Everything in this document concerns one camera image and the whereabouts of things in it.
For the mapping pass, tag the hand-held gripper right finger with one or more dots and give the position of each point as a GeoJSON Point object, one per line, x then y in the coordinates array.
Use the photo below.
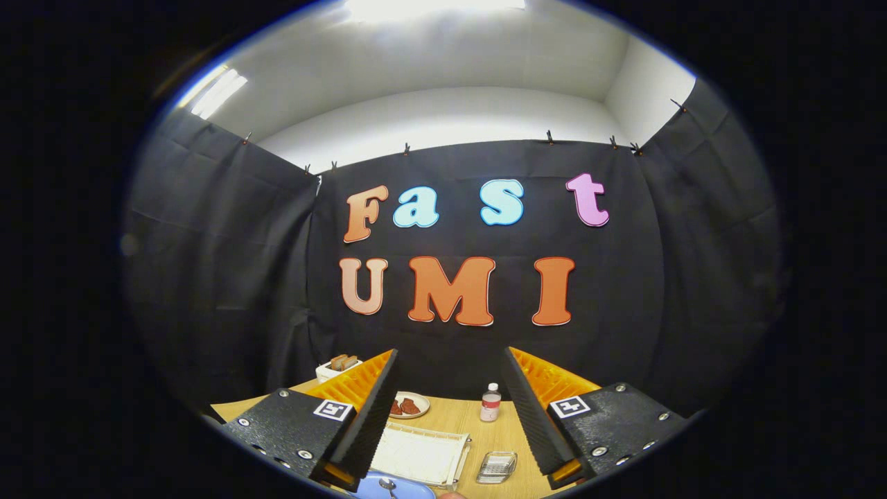
{"type": "Point", "coordinates": [537, 423]}

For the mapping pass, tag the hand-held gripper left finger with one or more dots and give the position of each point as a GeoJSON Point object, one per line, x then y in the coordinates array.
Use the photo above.
{"type": "Point", "coordinates": [371, 423]}

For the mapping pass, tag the blue plate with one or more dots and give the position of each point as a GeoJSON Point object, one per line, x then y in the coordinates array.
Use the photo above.
{"type": "Point", "coordinates": [416, 491]}

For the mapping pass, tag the white oval dish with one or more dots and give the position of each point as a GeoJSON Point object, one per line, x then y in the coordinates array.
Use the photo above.
{"type": "Point", "coordinates": [424, 402]}

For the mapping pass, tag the red meat piece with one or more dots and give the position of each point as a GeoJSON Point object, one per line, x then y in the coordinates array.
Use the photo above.
{"type": "Point", "coordinates": [410, 406]}
{"type": "Point", "coordinates": [396, 408]}

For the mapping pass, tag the clear bottle with red label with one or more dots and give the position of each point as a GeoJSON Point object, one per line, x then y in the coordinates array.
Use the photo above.
{"type": "Point", "coordinates": [490, 405]}

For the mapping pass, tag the brown toast slice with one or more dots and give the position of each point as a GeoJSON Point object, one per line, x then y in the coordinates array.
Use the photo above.
{"type": "Point", "coordinates": [338, 362]}
{"type": "Point", "coordinates": [351, 361]}

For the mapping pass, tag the white toaster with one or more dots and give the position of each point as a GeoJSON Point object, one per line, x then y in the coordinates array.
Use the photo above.
{"type": "Point", "coordinates": [326, 375]}

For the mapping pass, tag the black backdrop cloth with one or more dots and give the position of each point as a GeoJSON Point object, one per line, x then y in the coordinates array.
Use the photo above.
{"type": "Point", "coordinates": [624, 312]}

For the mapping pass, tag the row of black cloth clips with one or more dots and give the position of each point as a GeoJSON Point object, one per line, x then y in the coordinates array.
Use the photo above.
{"type": "Point", "coordinates": [407, 148]}

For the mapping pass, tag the narrow ceiling light strip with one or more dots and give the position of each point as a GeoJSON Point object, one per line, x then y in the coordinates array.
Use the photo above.
{"type": "Point", "coordinates": [215, 91]}

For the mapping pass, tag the wide ceiling light panel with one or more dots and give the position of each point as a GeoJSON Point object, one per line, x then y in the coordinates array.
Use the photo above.
{"type": "Point", "coordinates": [436, 8]}

